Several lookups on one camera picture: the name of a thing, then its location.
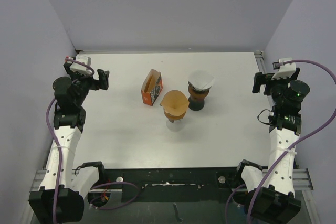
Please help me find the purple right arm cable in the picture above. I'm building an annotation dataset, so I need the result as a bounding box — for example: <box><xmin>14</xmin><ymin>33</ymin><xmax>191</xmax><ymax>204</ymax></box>
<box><xmin>227</xmin><ymin>59</ymin><xmax>336</xmax><ymax>224</ymax></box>

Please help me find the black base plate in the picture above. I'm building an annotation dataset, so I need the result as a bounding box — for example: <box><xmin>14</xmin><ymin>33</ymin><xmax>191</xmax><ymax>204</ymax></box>
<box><xmin>94</xmin><ymin>167</ymin><xmax>244</xmax><ymax>203</ymax></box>

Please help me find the orange coffee filter box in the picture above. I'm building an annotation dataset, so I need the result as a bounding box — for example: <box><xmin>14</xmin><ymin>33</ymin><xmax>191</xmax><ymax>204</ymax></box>
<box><xmin>141</xmin><ymin>69</ymin><xmax>163</xmax><ymax>106</ymax></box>

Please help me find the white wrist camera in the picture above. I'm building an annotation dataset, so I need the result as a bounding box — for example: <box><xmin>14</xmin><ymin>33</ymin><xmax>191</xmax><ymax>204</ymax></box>
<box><xmin>272</xmin><ymin>58</ymin><xmax>296</xmax><ymax>80</ymax></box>
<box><xmin>69</xmin><ymin>55</ymin><xmax>93</xmax><ymax>74</ymax></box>

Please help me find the white paper coffee filter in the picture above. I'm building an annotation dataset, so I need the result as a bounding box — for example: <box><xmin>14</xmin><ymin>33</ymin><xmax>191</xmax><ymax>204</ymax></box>
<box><xmin>188</xmin><ymin>70</ymin><xmax>215</xmax><ymax>91</ymax></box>

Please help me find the clear glass carafe wooden collar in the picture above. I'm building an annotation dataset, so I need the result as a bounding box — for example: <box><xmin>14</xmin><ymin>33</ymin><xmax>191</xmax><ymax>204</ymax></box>
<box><xmin>166</xmin><ymin>120</ymin><xmax>185</xmax><ymax>132</ymax></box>

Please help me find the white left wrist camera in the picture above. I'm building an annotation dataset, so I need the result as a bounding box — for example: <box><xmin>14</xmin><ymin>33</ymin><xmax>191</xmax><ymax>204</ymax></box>
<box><xmin>69</xmin><ymin>55</ymin><xmax>93</xmax><ymax>74</ymax></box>

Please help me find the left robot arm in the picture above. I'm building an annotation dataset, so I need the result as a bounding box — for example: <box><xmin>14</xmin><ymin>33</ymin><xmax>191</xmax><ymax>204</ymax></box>
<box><xmin>28</xmin><ymin>59</ymin><xmax>110</xmax><ymax>223</ymax></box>

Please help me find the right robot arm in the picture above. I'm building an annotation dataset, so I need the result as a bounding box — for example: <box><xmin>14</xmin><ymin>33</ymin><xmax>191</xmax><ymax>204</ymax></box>
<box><xmin>234</xmin><ymin>68</ymin><xmax>310</xmax><ymax>223</ymax></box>

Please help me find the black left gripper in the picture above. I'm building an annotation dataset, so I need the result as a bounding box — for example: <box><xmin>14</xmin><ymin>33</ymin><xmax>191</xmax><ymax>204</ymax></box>
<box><xmin>65</xmin><ymin>64</ymin><xmax>108</xmax><ymax>106</ymax></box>

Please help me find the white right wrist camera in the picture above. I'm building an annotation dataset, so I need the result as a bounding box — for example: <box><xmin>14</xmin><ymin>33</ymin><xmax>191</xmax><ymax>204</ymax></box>
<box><xmin>272</xmin><ymin>58</ymin><xmax>296</xmax><ymax>80</ymax></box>

